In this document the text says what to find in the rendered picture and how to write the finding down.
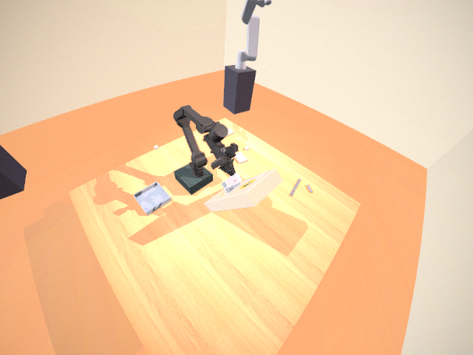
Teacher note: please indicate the white cylinder with two slots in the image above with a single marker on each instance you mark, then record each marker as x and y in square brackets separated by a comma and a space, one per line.
[235, 179]

